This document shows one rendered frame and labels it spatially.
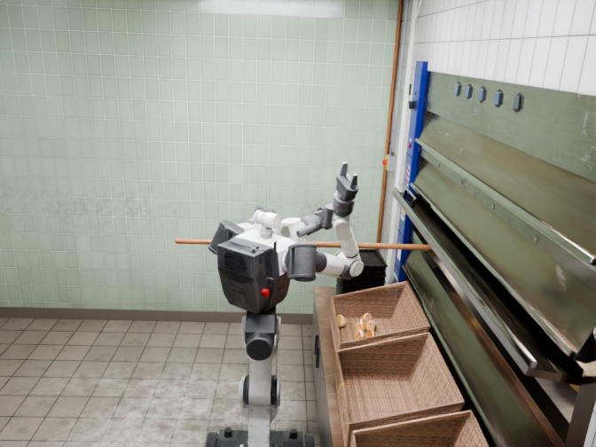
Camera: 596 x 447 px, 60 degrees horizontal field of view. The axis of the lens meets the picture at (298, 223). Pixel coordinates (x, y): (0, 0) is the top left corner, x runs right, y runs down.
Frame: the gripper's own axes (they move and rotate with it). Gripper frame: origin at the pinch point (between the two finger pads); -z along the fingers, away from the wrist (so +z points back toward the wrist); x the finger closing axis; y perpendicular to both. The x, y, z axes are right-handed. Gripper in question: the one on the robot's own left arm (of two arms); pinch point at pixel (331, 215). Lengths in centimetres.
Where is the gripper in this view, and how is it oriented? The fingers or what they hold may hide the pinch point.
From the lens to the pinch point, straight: 258.2
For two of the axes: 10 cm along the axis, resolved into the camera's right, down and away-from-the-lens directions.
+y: 5.7, -1.1, -8.1
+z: -7.4, 3.4, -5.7
